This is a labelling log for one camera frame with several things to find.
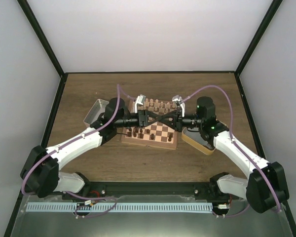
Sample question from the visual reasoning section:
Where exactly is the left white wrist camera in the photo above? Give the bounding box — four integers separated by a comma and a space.
133, 94, 146, 113

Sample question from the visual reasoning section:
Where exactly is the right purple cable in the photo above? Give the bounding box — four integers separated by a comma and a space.
181, 85, 281, 219

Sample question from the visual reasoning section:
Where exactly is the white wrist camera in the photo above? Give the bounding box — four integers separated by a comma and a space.
172, 95, 185, 117
133, 94, 146, 113

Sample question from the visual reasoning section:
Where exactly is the light blue slotted cable duct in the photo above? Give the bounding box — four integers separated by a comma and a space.
26, 202, 213, 213

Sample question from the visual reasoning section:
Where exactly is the yellow rimmed metal tin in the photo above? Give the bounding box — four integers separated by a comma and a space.
181, 119, 231, 155

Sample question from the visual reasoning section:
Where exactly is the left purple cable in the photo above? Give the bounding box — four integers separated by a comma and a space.
21, 84, 138, 219

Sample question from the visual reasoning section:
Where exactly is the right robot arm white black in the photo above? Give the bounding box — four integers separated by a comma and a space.
160, 95, 290, 213

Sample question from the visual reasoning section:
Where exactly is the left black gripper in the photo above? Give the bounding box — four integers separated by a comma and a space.
115, 110, 162, 128

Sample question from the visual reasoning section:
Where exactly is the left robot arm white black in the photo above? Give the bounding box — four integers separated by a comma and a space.
20, 97, 162, 199

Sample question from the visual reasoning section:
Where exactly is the purple cable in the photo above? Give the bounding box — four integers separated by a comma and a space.
181, 85, 281, 219
21, 84, 138, 219

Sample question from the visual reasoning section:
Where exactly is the wooden chess board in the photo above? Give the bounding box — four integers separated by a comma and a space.
121, 98, 178, 150

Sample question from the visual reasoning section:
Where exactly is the black enclosure frame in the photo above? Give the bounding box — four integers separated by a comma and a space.
3, 0, 296, 237

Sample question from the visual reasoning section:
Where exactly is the pink rimmed metal tin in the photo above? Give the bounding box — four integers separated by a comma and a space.
83, 99, 109, 132

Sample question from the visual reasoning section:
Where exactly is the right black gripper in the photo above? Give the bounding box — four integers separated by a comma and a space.
159, 109, 204, 133

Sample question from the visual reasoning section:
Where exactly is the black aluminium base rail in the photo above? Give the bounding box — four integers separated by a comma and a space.
22, 181, 282, 200

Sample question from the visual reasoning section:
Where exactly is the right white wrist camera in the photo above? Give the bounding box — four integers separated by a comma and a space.
172, 95, 185, 117

